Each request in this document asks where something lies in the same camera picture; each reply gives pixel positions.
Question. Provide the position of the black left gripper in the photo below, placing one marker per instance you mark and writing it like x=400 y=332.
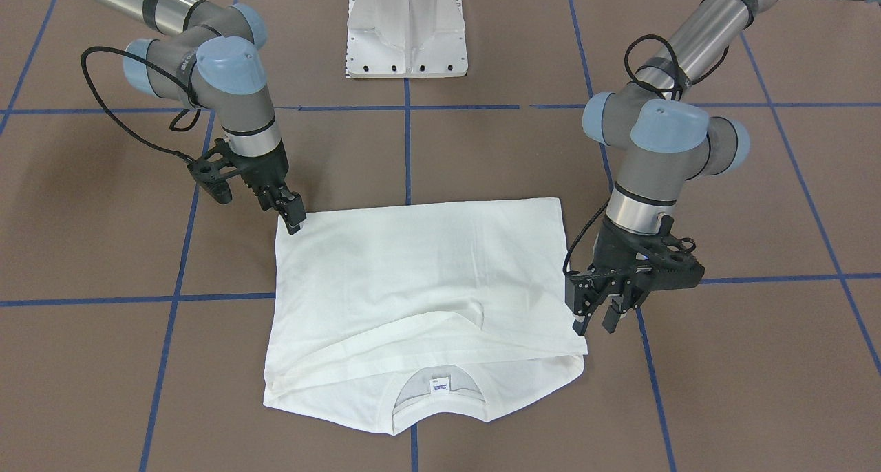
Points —
x=612 y=250

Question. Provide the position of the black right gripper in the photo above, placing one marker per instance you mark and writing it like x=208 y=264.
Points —
x=267 y=170

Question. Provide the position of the white long-sleeve printed t-shirt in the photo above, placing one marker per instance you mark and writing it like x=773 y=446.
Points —
x=385 y=316

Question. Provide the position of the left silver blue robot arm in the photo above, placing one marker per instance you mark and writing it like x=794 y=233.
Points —
x=666 y=143

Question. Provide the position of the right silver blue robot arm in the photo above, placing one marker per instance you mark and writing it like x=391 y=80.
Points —
x=208 y=58

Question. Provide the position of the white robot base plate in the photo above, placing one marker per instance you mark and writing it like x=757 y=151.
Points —
x=406 y=39

